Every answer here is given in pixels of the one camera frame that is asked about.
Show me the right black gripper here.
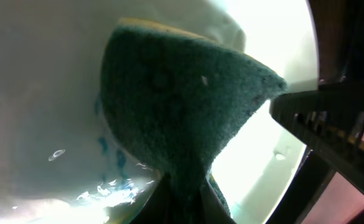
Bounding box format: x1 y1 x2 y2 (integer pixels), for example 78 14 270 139
270 81 364 194

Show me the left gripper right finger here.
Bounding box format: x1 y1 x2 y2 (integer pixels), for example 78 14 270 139
200 179 235 224

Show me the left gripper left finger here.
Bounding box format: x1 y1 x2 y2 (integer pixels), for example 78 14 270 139
130 174 172 224

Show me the green and yellow sponge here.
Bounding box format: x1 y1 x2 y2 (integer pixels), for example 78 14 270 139
100 18 287 223

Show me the light blue plate top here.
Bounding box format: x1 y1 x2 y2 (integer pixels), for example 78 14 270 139
0 0 318 223

